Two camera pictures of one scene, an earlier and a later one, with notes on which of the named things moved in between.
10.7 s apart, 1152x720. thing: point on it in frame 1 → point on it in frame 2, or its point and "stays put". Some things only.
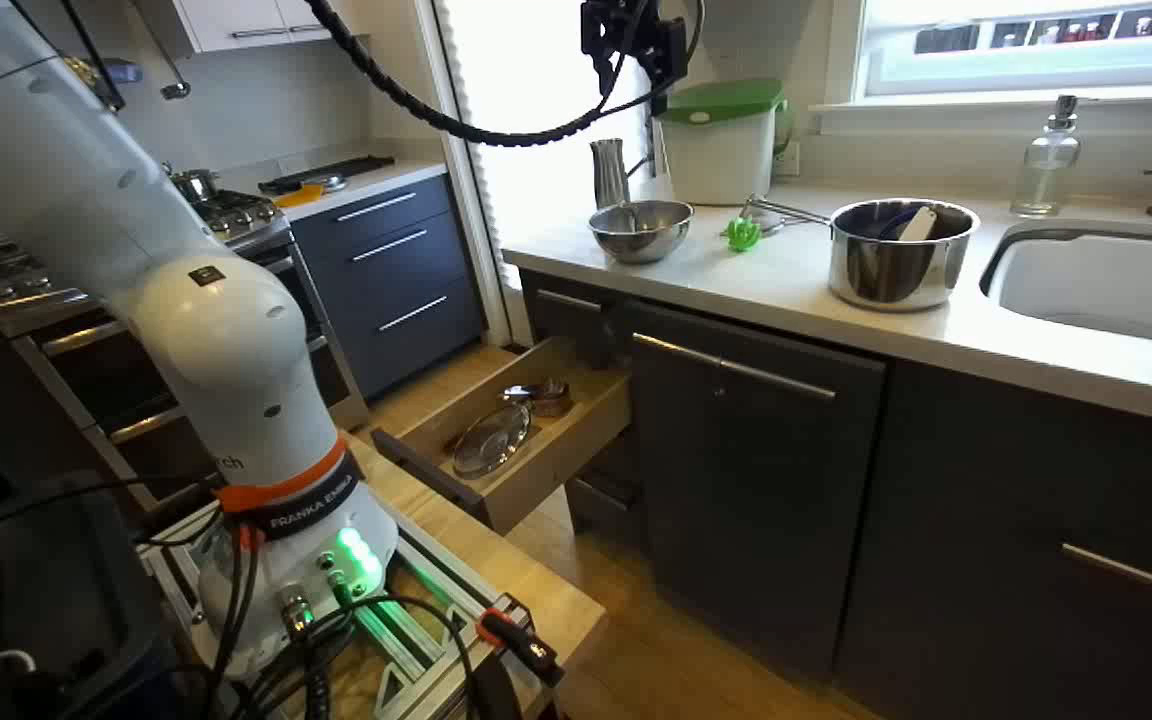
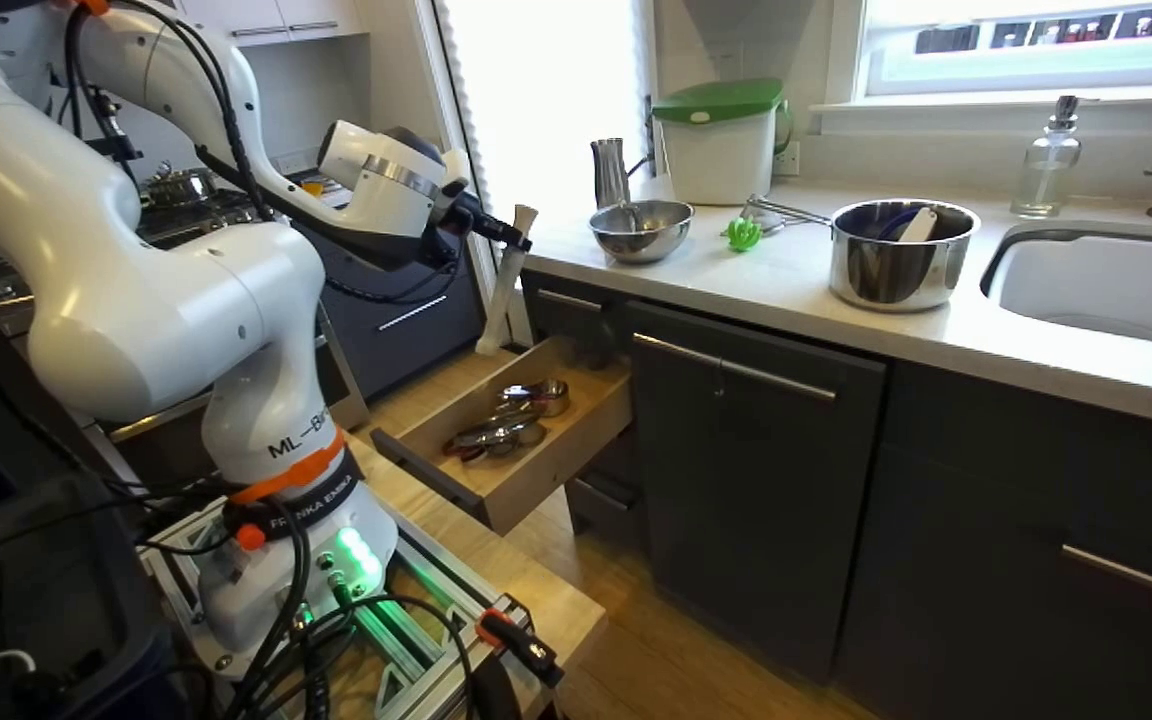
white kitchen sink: (1116, 277) stays put
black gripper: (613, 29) → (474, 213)
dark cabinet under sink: (1031, 552) stays put
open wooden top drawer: (523, 433) stays put
